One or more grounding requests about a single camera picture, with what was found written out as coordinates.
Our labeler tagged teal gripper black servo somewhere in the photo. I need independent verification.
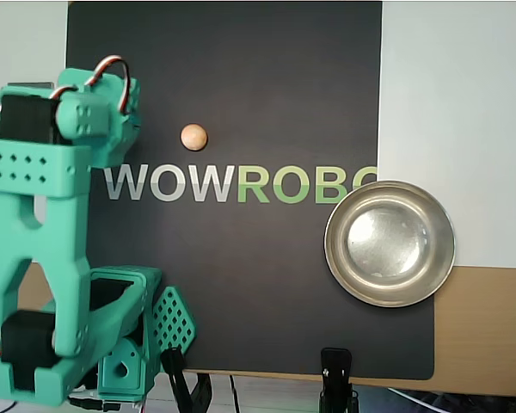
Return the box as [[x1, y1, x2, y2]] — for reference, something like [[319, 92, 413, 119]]
[[89, 71, 142, 170]]

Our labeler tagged orange ball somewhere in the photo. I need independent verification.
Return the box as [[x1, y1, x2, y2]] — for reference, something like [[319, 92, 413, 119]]
[[180, 124, 208, 152]]

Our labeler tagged metal bowl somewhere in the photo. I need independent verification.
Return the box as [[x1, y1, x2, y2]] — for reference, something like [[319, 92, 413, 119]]
[[323, 179, 457, 309]]

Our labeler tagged white paper sheet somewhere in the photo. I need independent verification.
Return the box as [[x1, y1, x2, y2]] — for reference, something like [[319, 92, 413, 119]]
[[0, 0, 70, 263], [376, 0, 516, 270]]

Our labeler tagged black WOWROBO mat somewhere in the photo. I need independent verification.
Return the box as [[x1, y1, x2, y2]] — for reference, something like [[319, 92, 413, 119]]
[[59, 2, 435, 382]]

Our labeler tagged black table clamp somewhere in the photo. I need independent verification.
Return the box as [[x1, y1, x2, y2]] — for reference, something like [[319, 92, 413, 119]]
[[160, 346, 215, 413]]

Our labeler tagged black spring stand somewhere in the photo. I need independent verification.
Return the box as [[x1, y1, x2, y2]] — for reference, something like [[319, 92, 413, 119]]
[[319, 347, 359, 413]]

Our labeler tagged red white black servo cable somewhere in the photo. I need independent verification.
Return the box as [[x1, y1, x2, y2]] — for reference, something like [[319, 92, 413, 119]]
[[51, 55, 132, 117]]

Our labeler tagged black power cable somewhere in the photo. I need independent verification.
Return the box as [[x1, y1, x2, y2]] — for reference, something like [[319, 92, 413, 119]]
[[66, 394, 121, 413]]

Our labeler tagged thin black hanging cable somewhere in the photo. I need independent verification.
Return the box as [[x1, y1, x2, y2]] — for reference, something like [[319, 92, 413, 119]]
[[228, 373, 243, 413]]

